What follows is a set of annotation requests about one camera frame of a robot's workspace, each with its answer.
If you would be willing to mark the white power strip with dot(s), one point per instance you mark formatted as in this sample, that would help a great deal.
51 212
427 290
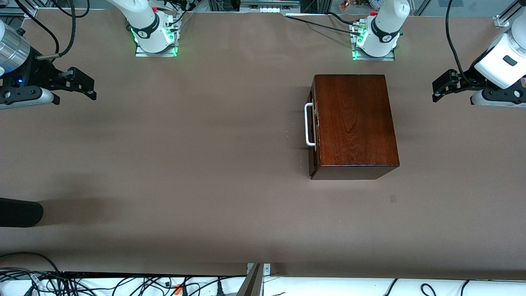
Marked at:
269 8

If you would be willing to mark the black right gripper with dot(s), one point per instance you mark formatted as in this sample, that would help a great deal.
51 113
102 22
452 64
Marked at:
38 70

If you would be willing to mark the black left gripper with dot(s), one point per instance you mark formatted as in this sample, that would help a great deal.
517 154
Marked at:
467 82

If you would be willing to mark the aluminium frame profile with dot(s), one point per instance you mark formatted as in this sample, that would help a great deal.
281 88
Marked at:
24 11
503 19

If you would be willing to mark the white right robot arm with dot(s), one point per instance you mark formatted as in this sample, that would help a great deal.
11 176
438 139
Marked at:
146 24

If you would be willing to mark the dark brown wooden cabinet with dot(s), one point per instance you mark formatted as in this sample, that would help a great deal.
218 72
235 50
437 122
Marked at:
353 123

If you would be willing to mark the aluminium post with bracket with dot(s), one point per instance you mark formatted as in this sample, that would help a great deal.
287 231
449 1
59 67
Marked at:
252 283

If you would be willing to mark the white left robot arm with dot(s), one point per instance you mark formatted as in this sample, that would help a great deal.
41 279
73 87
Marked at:
384 24

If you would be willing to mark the black cylindrical object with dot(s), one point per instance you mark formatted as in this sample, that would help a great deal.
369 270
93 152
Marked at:
20 211

